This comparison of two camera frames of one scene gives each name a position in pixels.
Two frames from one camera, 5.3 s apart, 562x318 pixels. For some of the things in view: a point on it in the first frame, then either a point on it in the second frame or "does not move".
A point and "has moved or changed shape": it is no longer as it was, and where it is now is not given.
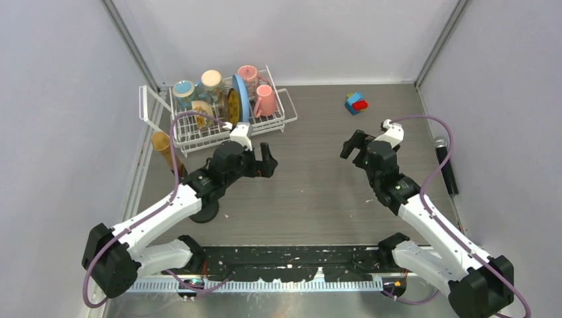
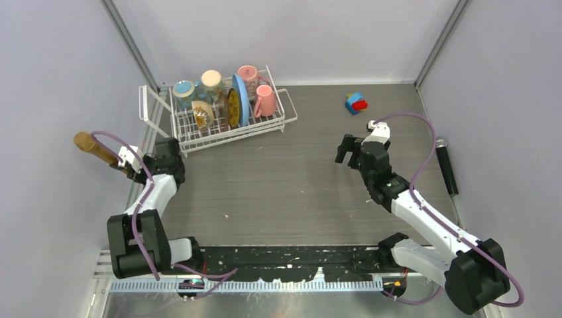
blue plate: (242, 95) does not move
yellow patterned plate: (233, 106) does not move
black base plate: (356, 264) does not move
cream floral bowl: (204, 107) does not move
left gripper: (253, 171) -> (136, 176)
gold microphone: (162, 140) has moved or changed shape
